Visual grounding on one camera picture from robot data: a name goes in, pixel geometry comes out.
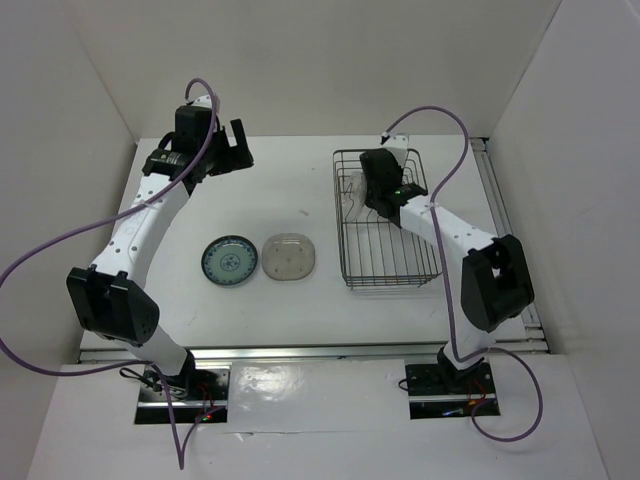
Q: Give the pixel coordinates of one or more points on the aluminium right side rail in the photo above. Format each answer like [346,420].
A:
[505,225]

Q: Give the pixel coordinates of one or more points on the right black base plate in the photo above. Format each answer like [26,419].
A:
[431,397]

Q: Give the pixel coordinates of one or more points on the aluminium rail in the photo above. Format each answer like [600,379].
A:
[505,225]
[533,345]

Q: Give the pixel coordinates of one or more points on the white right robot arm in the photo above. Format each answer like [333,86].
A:
[487,280]

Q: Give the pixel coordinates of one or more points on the smoky grey glass plate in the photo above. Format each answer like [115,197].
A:
[288,257]

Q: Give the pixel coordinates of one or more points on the blue floral ceramic plate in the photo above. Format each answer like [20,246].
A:
[229,260]

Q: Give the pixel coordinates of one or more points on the clear textured glass plate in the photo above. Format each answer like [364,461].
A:
[353,196]

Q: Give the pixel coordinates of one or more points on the grey wire dish rack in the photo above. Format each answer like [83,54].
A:
[373,252]

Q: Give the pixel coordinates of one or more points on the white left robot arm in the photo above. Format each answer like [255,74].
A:
[109,296]

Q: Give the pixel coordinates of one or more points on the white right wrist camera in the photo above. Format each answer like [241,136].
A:
[397,145]

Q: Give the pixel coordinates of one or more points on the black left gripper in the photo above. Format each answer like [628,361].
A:
[235,157]

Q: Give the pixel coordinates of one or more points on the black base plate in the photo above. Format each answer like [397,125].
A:
[208,397]
[431,397]

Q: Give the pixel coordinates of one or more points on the aluminium front rail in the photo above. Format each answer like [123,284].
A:
[533,345]

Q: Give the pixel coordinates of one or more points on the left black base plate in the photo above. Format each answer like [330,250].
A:
[208,397]

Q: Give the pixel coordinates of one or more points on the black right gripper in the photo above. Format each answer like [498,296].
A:
[398,168]

